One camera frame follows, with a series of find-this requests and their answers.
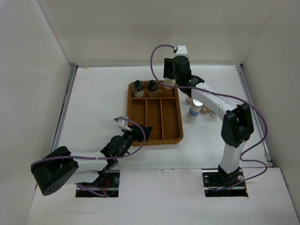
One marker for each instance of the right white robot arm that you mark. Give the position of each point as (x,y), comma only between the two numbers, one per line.
(237,123)

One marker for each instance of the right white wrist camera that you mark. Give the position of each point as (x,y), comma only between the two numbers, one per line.
(180,50)

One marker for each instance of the yellow lid spice bottle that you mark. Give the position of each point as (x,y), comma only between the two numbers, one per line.
(189,100)

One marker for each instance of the silver lid blue label jar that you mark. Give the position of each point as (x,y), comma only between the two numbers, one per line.
(212,114)
(194,110)

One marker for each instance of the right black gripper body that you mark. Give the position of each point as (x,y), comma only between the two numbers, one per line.
(176,77)

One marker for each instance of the black cap brown spice bottle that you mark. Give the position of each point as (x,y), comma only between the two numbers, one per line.
(152,89)

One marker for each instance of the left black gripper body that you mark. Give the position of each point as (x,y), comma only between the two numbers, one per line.
(129,137)

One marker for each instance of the black grinder top spice bottle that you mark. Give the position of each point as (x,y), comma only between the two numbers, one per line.
(168,83)

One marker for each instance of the pink lid spice bottle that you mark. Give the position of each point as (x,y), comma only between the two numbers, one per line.
(204,110)

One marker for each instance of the black cap white spice bottle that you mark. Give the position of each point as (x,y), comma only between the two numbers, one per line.
(138,89)

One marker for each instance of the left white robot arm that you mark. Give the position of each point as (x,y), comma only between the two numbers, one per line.
(89,173)

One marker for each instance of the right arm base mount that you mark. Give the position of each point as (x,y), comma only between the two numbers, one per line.
(216,185)

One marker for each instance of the brown wicker divided tray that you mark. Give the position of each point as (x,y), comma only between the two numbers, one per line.
(161,112)

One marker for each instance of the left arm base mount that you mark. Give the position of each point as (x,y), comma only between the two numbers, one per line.
(106,185)

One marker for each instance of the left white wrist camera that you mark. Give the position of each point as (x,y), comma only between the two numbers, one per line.
(123,123)

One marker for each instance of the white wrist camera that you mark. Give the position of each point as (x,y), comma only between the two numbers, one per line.
(123,123)
(180,50)

